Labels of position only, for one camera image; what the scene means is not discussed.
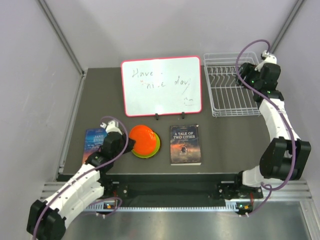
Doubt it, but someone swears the orange plate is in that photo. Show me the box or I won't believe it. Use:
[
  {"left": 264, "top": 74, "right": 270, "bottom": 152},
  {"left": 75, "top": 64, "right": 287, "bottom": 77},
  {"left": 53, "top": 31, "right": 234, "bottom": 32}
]
[{"left": 129, "top": 125, "right": 157, "bottom": 155}]

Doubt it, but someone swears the lime green plate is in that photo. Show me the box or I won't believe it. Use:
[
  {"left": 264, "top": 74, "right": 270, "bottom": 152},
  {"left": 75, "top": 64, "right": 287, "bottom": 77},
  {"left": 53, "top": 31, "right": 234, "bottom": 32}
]
[{"left": 131, "top": 133, "right": 161, "bottom": 159}]

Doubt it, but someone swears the dark teal ceramic plate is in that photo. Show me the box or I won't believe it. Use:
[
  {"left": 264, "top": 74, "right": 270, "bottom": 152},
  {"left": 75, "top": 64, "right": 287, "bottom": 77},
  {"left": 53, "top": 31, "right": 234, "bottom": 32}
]
[{"left": 235, "top": 75, "right": 245, "bottom": 87}]

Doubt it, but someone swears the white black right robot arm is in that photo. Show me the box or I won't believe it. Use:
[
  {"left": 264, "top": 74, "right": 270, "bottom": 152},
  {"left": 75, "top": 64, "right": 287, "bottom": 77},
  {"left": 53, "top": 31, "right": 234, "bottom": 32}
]
[{"left": 233, "top": 62, "right": 312, "bottom": 198}]

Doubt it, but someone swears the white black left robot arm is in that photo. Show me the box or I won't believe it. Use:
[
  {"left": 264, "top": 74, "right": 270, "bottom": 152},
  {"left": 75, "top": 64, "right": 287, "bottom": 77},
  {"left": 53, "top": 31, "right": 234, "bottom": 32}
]
[{"left": 26, "top": 132, "right": 136, "bottom": 240}]

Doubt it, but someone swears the Jane Eyre book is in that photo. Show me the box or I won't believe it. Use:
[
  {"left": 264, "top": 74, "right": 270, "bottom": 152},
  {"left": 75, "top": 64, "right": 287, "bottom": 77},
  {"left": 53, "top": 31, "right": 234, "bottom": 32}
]
[{"left": 82, "top": 128, "right": 107, "bottom": 164}]

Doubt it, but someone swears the Tale of Two Cities book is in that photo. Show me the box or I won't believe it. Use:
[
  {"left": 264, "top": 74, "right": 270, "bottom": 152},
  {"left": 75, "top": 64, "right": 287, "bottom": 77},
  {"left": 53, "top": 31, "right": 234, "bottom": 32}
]
[{"left": 170, "top": 124, "right": 202, "bottom": 166}]

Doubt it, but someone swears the pink framed whiteboard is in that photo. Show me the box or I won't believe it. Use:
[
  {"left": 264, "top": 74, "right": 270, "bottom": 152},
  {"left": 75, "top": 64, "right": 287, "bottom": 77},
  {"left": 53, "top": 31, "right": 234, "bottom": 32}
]
[{"left": 120, "top": 56, "right": 203, "bottom": 117}]

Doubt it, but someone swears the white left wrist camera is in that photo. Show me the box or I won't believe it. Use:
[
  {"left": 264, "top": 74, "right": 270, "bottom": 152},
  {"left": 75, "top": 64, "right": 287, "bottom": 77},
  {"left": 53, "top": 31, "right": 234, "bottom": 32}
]
[{"left": 100, "top": 120, "right": 123, "bottom": 135}]

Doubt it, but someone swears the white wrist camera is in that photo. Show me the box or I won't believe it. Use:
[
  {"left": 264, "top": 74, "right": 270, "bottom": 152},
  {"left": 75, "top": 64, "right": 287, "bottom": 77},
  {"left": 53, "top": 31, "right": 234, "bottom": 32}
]
[
  {"left": 100, "top": 120, "right": 123, "bottom": 135},
  {"left": 254, "top": 50, "right": 277, "bottom": 72}
]

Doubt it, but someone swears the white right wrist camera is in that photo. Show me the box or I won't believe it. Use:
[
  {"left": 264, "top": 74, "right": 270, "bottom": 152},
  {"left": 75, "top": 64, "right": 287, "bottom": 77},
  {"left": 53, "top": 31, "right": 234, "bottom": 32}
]
[{"left": 254, "top": 50, "right": 277, "bottom": 72}]

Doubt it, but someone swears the white wire dish rack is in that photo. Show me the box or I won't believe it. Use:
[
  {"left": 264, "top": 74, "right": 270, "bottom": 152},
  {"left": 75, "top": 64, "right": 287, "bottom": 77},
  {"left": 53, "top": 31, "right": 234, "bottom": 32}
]
[{"left": 203, "top": 52, "right": 260, "bottom": 117}]

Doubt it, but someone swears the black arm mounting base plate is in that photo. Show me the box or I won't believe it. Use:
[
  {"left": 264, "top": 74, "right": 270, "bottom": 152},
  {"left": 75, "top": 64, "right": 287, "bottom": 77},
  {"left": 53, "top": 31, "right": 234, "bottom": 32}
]
[{"left": 100, "top": 173, "right": 263, "bottom": 201}]

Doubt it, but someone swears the aluminium frame rail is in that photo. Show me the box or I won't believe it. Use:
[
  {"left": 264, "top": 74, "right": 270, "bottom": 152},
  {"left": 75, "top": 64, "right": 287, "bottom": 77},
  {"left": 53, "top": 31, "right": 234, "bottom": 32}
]
[{"left": 39, "top": 181, "right": 313, "bottom": 213}]

